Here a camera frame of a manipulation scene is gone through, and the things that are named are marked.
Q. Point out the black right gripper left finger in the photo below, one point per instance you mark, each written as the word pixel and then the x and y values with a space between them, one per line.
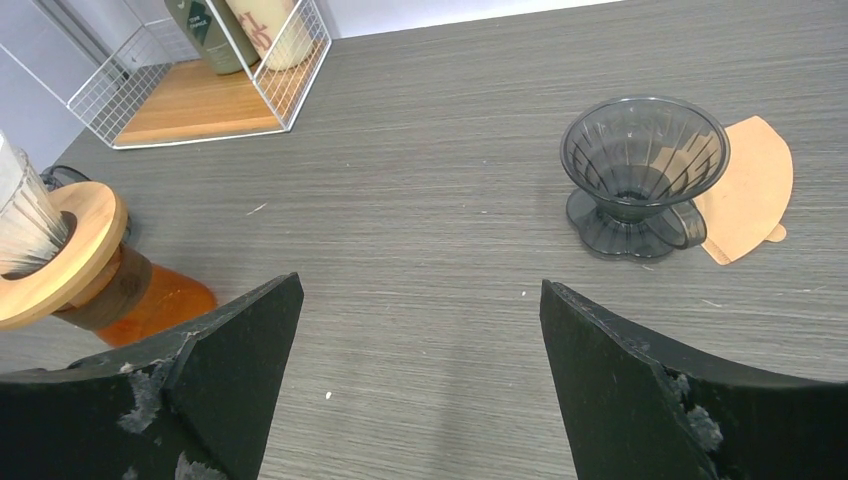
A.
pixel 192 402

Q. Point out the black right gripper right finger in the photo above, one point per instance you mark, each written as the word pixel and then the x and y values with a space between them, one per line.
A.
pixel 637 404

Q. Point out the amber glass jar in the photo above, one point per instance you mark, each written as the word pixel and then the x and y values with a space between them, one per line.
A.
pixel 133 298

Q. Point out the round wooden dripper stand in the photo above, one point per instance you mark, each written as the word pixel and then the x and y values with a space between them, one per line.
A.
pixel 101 218

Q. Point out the clear glass dripper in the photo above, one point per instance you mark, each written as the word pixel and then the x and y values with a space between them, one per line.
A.
pixel 33 230

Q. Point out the brown paper filter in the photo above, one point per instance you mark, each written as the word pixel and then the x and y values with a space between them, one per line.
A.
pixel 745 207

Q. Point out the white patterned cup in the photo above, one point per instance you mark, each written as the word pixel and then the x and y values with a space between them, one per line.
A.
pixel 276 31

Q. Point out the green labelled can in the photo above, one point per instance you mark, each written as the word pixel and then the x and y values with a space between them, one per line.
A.
pixel 215 33

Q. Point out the white wire wooden shelf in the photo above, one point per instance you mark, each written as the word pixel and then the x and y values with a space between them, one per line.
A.
pixel 124 71

